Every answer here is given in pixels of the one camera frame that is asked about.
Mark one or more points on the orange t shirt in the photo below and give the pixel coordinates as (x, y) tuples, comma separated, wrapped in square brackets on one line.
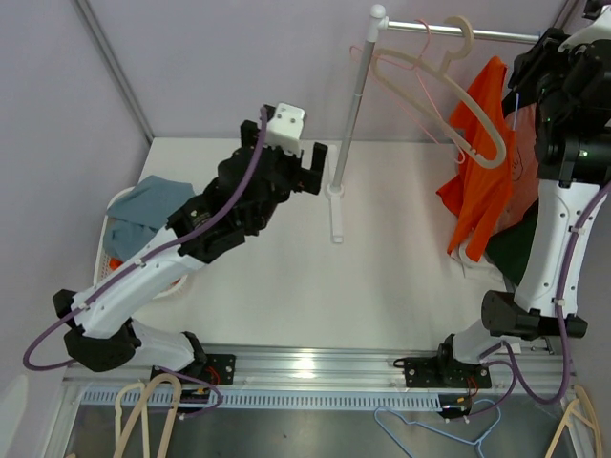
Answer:
[(478, 196), (114, 264)]

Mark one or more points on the wooden hangers bottom left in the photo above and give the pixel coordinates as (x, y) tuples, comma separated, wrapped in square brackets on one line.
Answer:
[(140, 414)]

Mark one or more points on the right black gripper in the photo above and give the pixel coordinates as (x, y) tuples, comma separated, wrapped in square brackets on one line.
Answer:
[(527, 66)]

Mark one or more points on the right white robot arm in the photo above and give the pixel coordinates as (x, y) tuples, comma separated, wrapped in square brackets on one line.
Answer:
[(573, 154)]

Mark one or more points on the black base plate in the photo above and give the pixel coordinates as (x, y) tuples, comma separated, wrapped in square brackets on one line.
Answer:
[(442, 372), (213, 368)]

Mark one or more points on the green and pink shirt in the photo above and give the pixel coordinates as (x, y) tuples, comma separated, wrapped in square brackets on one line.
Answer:
[(509, 247)]

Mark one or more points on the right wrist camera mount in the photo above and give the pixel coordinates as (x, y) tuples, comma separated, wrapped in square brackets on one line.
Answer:
[(598, 13)]

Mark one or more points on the blue wire hanger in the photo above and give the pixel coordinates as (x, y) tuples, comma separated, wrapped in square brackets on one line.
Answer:
[(515, 112), (476, 444)]

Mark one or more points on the white plastic laundry basket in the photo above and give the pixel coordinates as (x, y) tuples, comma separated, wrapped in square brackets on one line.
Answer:
[(136, 281)]

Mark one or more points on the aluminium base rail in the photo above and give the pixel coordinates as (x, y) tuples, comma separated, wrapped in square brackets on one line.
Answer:
[(328, 378)]

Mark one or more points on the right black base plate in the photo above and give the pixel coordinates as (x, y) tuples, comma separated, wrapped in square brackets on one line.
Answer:
[(442, 372)]

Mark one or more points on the blue wire hanger on floor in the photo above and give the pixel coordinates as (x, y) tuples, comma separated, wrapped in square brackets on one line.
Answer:
[(476, 444)]

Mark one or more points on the blue grey t shirt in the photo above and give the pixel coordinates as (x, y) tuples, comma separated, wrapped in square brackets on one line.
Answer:
[(135, 218)]

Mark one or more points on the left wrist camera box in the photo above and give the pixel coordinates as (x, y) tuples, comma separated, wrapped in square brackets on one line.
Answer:
[(284, 127)]

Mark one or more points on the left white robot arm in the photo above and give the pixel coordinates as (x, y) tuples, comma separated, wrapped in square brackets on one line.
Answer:
[(239, 202)]

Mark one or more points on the metal clothes rack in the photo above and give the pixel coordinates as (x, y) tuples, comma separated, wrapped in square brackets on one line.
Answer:
[(378, 22)]

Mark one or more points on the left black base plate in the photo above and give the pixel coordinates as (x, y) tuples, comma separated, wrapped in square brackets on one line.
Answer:
[(213, 368)]

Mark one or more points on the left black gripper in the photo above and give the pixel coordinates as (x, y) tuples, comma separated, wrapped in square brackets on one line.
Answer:
[(303, 179)]

